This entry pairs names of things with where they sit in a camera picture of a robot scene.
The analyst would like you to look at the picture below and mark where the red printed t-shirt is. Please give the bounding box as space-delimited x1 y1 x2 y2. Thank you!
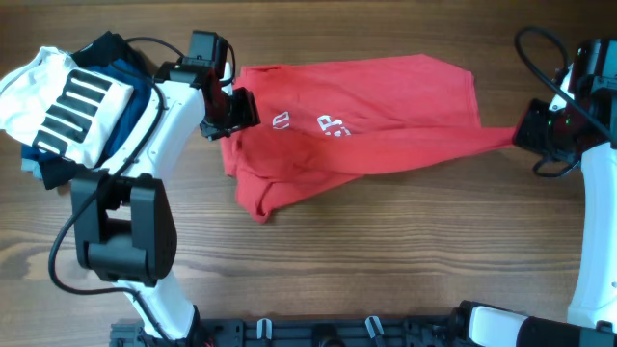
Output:
221 54 514 223

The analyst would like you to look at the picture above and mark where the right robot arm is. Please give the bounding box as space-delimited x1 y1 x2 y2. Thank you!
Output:
444 27 616 346

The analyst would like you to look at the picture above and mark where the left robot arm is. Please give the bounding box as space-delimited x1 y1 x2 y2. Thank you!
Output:
63 31 259 346

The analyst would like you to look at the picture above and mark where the blue folded shirt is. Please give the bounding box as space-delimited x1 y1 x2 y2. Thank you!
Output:
19 60 155 163

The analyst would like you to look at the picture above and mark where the white black striped folded shirt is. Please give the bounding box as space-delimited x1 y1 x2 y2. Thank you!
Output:
1 46 134 169

